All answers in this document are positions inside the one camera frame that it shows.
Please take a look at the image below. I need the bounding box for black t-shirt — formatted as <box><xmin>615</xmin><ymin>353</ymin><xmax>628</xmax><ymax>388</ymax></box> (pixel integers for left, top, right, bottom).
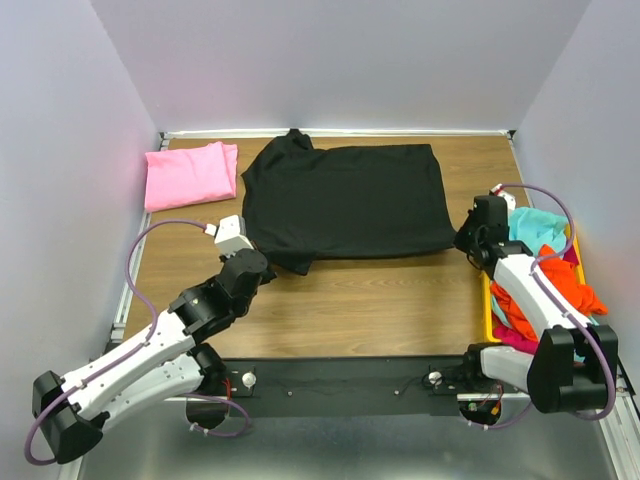
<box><xmin>242</xmin><ymin>129</ymin><xmax>456</xmax><ymax>275</ymax></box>

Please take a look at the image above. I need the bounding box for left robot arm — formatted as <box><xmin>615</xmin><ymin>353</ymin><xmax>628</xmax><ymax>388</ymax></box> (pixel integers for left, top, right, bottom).
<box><xmin>24</xmin><ymin>248</ymin><xmax>269</xmax><ymax>465</ymax></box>

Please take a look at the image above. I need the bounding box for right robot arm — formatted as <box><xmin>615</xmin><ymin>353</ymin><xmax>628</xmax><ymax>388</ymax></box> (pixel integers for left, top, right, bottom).
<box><xmin>454</xmin><ymin>193</ymin><xmax>618</xmax><ymax>420</ymax></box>

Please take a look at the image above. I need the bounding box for yellow plastic bin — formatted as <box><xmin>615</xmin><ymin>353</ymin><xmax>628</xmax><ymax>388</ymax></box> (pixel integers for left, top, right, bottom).
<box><xmin>479</xmin><ymin>234</ymin><xmax>586</xmax><ymax>343</ymax></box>

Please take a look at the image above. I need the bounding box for teal t-shirt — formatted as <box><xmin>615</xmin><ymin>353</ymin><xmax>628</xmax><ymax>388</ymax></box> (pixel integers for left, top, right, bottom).
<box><xmin>489</xmin><ymin>205</ymin><xmax>599</xmax><ymax>331</ymax></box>

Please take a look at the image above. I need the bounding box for orange t-shirt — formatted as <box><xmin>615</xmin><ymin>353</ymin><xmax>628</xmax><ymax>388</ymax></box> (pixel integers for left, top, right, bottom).
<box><xmin>490</xmin><ymin>257</ymin><xmax>609</xmax><ymax>343</ymax></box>

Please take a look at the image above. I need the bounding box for magenta t-shirt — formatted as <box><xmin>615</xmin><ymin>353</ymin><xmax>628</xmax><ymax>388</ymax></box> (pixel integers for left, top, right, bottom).
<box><xmin>493</xmin><ymin>238</ymin><xmax>582</xmax><ymax>356</ymax></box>

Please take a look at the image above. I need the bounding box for folded pink t-shirt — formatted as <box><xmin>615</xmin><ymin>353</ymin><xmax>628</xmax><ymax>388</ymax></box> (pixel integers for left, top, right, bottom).
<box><xmin>144</xmin><ymin>141</ymin><xmax>238</xmax><ymax>213</ymax></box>

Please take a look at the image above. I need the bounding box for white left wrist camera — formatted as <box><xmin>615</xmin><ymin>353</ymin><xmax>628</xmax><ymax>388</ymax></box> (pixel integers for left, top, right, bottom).
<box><xmin>204</xmin><ymin>215</ymin><xmax>254</xmax><ymax>259</ymax></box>

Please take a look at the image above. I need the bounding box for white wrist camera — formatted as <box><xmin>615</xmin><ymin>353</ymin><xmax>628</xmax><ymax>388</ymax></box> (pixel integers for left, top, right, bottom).
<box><xmin>204</xmin><ymin>215</ymin><xmax>254</xmax><ymax>259</ymax></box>
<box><xmin>490</xmin><ymin>184</ymin><xmax>517</xmax><ymax>215</ymax></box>

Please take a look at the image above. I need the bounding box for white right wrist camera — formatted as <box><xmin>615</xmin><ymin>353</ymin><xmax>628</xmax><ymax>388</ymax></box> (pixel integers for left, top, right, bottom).
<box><xmin>490</xmin><ymin>184</ymin><xmax>517</xmax><ymax>215</ymax></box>

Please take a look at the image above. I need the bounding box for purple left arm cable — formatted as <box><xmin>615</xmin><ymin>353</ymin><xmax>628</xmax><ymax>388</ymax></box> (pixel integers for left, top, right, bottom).
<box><xmin>24</xmin><ymin>219</ymin><xmax>211</xmax><ymax>466</ymax></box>

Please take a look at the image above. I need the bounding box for black mounting base plate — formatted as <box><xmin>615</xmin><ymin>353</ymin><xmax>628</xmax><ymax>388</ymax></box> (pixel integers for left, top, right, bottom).
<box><xmin>185</xmin><ymin>355</ymin><xmax>521</xmax><ymax>430</ymax></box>

